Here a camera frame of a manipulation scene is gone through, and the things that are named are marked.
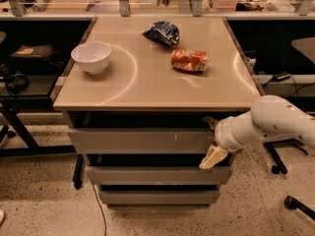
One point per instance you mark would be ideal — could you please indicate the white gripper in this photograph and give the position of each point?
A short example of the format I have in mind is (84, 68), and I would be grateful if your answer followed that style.
(223, 134)

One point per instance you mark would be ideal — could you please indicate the grey top drawer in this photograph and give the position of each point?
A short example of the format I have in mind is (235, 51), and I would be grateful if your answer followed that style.
(141, 140)

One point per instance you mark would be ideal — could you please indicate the grey drawer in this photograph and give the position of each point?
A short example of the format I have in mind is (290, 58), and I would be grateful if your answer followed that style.
(161, 198)
(141, 140)
(158, 176)

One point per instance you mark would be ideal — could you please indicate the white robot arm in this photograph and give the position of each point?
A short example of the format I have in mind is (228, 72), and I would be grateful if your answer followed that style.
(271, 118)

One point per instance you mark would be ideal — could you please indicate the grey drawer cabinet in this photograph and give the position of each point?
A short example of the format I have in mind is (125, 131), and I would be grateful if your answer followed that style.
(140, 89)

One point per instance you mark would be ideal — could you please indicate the grey bottom drawer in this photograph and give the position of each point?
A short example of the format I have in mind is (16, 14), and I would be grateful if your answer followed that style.
(161, 198)

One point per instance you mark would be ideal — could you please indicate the grey middle drawer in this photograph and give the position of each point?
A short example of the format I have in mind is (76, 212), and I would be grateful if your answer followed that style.
(158, 176)

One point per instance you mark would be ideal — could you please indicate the crushed orange soda can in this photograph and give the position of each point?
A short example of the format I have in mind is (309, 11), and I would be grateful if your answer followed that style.
(189, 60)

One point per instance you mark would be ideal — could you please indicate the black power adapter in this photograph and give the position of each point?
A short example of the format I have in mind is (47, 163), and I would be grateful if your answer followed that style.
(281, 76)

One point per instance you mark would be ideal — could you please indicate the black chair leg caster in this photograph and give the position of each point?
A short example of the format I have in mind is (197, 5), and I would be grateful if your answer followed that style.
(292, 203)

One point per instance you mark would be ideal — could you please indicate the blue crumpled chip bag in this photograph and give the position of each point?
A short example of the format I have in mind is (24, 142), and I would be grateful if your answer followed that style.
(163, 32)

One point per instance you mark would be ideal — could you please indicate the white bowl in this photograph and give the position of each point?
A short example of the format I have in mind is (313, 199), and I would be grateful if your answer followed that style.
(92, 57)

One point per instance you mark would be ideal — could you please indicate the black headphones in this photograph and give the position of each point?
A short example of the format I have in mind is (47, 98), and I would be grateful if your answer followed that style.
(14, 83)

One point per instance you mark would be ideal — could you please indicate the black table leg frame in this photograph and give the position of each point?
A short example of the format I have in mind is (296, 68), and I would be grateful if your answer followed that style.
(271, 148)

